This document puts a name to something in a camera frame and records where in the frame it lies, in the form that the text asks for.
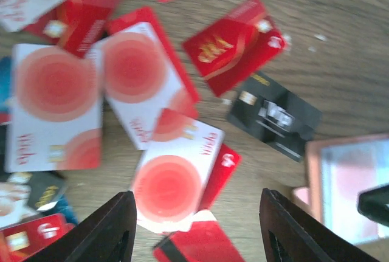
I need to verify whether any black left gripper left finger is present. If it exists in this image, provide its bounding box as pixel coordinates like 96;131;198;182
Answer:
27;191;137;262

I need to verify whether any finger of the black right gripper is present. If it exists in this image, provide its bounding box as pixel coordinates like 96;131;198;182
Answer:
357;184;389;227

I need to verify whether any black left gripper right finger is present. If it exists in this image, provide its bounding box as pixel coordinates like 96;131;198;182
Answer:
259;188;377;262

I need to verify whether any pile of red cards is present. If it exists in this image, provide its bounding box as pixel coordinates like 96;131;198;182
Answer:
0;0;247;262

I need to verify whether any black card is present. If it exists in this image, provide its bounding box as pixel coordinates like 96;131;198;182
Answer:
227;72;322;162

